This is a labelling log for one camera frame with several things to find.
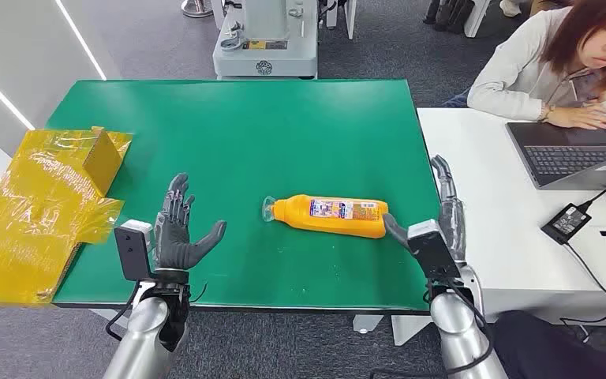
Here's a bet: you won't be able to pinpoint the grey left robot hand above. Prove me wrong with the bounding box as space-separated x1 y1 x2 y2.
152 172 228 273

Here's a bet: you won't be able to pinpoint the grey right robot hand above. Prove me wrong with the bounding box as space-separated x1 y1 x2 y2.
382 154 467 265

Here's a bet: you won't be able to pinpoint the person's right hand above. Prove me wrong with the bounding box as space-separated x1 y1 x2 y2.
545 103 606 131

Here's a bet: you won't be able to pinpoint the orange plastic bottle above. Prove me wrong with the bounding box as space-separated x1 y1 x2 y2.
262 193 389 239

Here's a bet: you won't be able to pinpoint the white desk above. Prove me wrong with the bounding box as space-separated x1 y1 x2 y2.
417 107 606 328

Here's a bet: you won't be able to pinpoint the grey laptop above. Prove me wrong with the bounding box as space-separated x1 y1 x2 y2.
505 121 606 191

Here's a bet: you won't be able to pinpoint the person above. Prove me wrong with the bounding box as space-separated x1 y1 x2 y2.
443 0 606 131

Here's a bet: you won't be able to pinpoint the white table foot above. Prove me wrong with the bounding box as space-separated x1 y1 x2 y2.
352 313 385 335
89 308 129 329
391 314 435 347

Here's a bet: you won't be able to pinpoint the black power adapter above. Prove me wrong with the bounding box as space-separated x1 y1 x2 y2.
541 203 593 246

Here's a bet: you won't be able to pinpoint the yellow taped cardboard box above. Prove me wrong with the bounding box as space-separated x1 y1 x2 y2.
0 125 134 308

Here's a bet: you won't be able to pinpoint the white furniture leg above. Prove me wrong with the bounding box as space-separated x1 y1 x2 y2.
463 0 492 39

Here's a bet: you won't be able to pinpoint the green table mat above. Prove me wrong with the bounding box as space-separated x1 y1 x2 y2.
45 78 443 315

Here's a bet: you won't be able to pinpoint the black bags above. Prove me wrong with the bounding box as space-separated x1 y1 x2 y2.
423 0 476 35

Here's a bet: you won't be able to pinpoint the black seat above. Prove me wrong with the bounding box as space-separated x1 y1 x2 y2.
491 310 606 379

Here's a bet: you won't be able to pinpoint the grey machine base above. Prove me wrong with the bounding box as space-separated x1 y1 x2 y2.
212 0 319 81

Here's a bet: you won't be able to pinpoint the white upright panel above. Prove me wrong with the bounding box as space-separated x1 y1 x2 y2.
326 0 357 41

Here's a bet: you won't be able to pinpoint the chrome round stand base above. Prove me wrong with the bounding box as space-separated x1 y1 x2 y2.
181 0 214 18

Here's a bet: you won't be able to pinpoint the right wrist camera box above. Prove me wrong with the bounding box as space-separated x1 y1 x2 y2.
406 220 462 281

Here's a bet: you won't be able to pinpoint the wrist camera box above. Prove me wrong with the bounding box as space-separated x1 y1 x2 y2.
114 220 155 282
406 220 462 281

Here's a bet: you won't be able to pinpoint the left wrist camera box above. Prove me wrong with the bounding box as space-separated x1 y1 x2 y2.
114 220 155 282

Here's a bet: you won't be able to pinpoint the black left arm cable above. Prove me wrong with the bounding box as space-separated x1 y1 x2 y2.
105 281 142 342

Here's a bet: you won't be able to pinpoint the black adapter mains cable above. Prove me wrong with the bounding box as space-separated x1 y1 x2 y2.
559 241 606 341

